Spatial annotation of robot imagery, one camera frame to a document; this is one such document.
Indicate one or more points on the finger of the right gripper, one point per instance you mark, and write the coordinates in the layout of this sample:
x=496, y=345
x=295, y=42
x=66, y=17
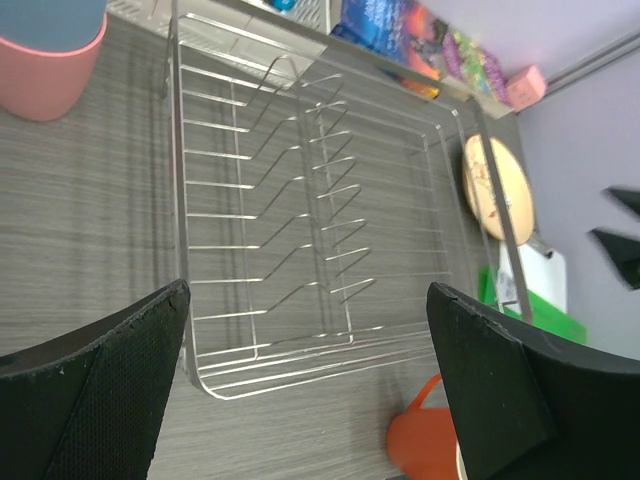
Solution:
x=627, y=197
x=623, y=252

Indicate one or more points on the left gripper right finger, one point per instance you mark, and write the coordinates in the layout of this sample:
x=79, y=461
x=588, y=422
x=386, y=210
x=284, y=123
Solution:
x=528, y=404

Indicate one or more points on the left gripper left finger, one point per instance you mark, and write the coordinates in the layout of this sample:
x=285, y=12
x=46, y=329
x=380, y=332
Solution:
x=89, y=404

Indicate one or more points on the orange ceramic mug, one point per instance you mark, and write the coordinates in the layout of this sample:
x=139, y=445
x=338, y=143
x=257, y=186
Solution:
x=422, y=442

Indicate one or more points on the pink plastic cup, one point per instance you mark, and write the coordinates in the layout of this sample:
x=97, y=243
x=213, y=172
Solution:
x=43, y=86

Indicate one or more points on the blue plastic cup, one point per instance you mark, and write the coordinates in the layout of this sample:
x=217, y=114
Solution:
x=52, y=25

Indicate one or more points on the white clipboard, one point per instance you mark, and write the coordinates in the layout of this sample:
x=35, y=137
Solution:
x=544, y=271

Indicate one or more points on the green plastic folder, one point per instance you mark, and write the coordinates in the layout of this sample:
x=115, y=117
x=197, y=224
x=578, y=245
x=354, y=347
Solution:
x=545, y=316

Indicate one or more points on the pink cube block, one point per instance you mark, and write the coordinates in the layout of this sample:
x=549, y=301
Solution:
x=526, y=88

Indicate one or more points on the purple green paperback book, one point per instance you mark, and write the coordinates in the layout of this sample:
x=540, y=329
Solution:
x=474, y=66

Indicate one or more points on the dark blue paperback book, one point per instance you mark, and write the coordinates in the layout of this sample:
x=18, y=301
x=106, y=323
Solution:
x=403, y=31

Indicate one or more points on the white mesh file organizer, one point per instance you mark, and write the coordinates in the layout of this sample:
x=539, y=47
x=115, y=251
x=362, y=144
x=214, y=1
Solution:
x=155, y=16

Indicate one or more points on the metal wire dish rack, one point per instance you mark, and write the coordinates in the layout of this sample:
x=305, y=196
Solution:
x=316, y=199

